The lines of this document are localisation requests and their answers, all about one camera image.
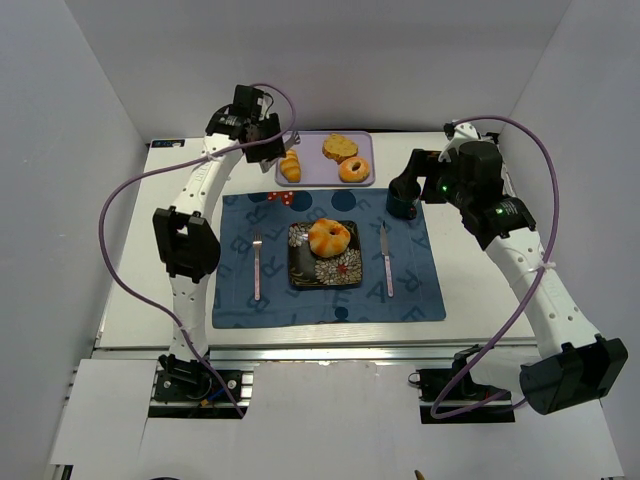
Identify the black logo sticker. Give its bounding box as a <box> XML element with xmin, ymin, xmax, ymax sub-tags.
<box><xmin>150</xmin><ymin>139</ymin><xmax>185</xmax><ymax>148</ymax></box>

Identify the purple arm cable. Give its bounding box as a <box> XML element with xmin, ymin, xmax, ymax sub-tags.
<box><xmin>98</xmin><ymin>82</ymin><xmax>297</xmax><ymax>419</ymax></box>
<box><xmin>429</xmin><ymin>115</ymin><xmax>559</xmax><ymax>421</ymax></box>

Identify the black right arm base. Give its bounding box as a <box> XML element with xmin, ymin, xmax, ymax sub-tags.
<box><xmin>407</xmin><ymin>344</ymin><xmax>515</xmax><ymax>424</ymax></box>

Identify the brown bread slice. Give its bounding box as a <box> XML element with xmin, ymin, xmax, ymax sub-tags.
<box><xmin>322</xmin><ymin>133</ymin><xmax>359</xmax><ymax>164</ymax></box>

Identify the dark green mug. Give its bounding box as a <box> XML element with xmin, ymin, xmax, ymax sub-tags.
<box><xmin>386</xmin><ymin>178</ymin><xmax>421</xmax><ymax>220</ymax></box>

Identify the fork with pink handle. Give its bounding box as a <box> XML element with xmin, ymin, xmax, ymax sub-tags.
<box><xmin>252</xmin><ymin>228</ymin><xmax>263</xmax><ymax>302</ymax></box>

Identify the aluminium front frame rail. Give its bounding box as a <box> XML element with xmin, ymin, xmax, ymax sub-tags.
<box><xmin>91</xmin><ymin>340</ymin><xmax>538</xmax><ymax>368</ymax></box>

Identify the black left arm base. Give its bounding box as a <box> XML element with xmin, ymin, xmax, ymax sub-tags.
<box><xmin>148</xmin><ymin>355</ymin><xmax>251</xmax><ymax>420</ymax></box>

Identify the knife with pink handle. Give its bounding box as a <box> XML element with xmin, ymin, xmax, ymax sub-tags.
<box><xmin>380</xmin><ymin>221</ymin><xmax>394</xmax><ymax>298</ymax></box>

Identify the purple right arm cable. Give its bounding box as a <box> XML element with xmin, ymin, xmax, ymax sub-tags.
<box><xmin>429</xmin><ymin>115</ymin><xmax>559</xmax><ymax>421</ymax></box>

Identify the sugared orange donut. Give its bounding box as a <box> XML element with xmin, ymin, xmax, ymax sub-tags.
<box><xmin>338</xmin><ymin>156</ymin><xmax>370</xmax><ymax>183</ymax></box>

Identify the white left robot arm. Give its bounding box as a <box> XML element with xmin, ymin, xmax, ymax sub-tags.
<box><xmin>152</xmin><ymin>85</ymin><xmax>285</xmax><ymax>362</ymax></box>

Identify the twisted orange bread ring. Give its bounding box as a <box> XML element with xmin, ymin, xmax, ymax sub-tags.
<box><xmin>307</xmin><ymin>217</ymin><xmax>351</xmax><ymax>259</ymax></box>

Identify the black floral square plate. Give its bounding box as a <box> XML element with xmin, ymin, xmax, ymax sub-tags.
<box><xmin>288</xmin><ymin>220</ymin><xmax>363</xmax><ymax>289</ymax></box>

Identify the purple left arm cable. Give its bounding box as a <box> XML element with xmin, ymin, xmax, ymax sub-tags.
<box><xmin>98</xmin><ymin>82</ymin><xmax>297</xmax><ymax>419</ymax></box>

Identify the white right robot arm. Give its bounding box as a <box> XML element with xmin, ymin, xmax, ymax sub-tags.
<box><xmin>389</xmin><ymin>141</ymin><xmax>628</xmax><ymax>419</ymax></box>

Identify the blue patterned placemat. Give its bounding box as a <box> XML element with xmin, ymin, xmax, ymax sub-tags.
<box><xmin>212</xmin><ymin>188</ymin><xmax>446</xmax><ymax>329</ymax></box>

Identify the striped orange bread roll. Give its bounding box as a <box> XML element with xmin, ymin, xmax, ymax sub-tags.
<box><xmin>279</xmin><ymin>149</ymin><xmax>301</xmax><ymax>183</ymax></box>

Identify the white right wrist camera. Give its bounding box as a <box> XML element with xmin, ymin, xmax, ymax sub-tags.
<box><xmin>438</xmin><ymin>122</ymin><xmax>482</xmax><ymax>163</ymax></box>

